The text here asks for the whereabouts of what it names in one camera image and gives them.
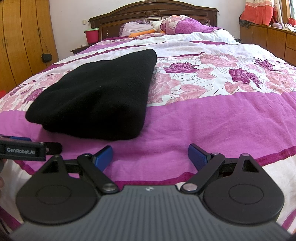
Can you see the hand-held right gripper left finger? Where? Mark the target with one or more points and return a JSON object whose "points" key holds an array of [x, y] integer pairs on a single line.
{"points": [[104, 156]]}

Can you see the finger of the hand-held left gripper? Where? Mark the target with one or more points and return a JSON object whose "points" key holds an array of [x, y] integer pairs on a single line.
{"points": [[54, 148], [20, 139]]}

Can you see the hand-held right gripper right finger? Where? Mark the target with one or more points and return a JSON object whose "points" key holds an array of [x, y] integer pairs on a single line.
{"points": [[196, 155]]}

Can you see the black button cardigan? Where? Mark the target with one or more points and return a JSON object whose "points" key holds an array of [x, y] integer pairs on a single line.
{"points": [[97, 97]]}

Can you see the small black hanging bag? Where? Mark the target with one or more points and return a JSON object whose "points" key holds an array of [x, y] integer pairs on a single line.
{"points": [[46, 57]]}

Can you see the dark wooden nightstand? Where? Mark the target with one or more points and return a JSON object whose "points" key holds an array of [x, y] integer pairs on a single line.
{"points": [[79, 49]]}

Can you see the wooden wardrobe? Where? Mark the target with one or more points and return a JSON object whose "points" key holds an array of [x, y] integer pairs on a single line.
{"points": [[20, 34]]}

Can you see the red bucket with green rim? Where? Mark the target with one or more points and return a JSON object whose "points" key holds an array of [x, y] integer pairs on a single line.
{"points": [[92, 37]]}

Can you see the purple and white pillows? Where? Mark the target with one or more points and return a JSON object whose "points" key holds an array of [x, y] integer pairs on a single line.
{"points": [[189, 26]]}

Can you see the light purple ruffled pillow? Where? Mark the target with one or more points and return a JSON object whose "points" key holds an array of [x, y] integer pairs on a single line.
{"points": [[135, 27]]}

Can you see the white orange plush toy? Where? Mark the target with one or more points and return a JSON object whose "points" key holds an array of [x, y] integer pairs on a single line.
{"points": [[157, 25]]}

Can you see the low wooden cabinet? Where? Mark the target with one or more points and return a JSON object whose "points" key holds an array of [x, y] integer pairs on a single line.
{"points": [[272, 41]]}

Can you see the dark cloth on cabinet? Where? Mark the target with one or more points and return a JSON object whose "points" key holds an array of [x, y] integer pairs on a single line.
{"points": [[244, 23]]}

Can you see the dark wooden headboard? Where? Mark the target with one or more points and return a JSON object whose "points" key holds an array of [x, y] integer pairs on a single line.
{"points": [[138, 11]]}

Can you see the grey rounded object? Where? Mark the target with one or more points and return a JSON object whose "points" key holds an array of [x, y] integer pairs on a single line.
{"points": [[277, 25]]}

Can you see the red and white curtain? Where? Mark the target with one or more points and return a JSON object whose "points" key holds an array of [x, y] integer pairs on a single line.
{"points": [[261, 11]]}

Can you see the window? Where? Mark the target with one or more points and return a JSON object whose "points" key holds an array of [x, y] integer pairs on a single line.
{"points": [[291, 10]]}

